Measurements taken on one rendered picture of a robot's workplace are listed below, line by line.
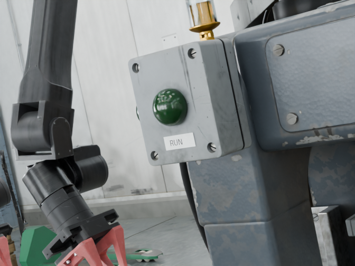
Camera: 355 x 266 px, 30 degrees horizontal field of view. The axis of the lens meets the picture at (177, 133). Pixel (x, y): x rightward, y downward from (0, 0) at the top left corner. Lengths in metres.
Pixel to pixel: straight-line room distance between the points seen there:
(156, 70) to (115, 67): 7.15
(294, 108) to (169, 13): 6.62
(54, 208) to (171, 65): 0.44
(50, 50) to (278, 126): 0.48
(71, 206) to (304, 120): 0.47
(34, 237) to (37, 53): 5.30
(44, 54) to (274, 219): 0.49
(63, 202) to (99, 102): 7.02
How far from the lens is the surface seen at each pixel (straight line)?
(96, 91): 7.93
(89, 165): 0.98
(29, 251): 6.14
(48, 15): 0.96
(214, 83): 0.51
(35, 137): 0.92
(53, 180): 0.92
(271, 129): 0.54
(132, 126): 7.63
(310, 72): 0.51
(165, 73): 0.52
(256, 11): 0.80
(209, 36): 0.59
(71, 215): 0.91
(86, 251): 0.88
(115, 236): 0.92
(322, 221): 0.73
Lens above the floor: 1.29
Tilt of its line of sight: 3 degrees down
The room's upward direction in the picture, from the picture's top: 12 degrees counter-clockwise
